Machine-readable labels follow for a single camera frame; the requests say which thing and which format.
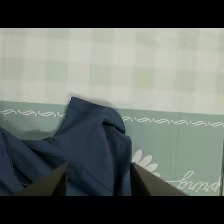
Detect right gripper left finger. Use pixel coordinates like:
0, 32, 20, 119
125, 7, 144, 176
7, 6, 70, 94
14, 162, 69, 197

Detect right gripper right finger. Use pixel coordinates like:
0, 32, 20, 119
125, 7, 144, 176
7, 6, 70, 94
129, 162, 190, 197

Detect navy blue garment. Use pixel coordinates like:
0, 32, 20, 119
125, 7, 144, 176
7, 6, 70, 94
0, 96, 133, 197

